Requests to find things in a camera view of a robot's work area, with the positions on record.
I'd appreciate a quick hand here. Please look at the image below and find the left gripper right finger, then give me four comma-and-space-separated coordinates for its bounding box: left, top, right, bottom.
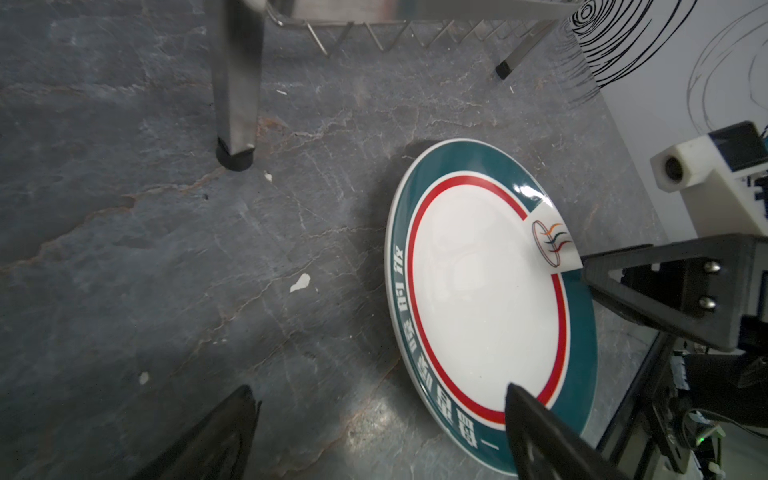
505, 383, 626, 480

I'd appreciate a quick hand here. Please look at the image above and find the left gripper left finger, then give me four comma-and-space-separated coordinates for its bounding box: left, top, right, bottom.
133, 385, 261, 480

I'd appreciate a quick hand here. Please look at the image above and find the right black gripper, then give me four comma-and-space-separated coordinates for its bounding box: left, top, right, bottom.
581, 234, 767, 428

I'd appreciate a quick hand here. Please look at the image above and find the green rimmed white plate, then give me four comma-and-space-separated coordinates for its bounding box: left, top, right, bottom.
385, 139, 598, 475

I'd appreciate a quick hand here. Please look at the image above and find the steel two-tier dish rack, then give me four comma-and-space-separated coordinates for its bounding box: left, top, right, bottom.
204, 1, 580, 172

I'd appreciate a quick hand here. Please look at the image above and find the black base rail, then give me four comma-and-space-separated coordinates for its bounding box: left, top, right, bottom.
596, 333, 680, 479

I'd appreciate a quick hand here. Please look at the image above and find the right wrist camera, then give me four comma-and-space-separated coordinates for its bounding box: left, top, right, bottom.
650, 121, 767, 237

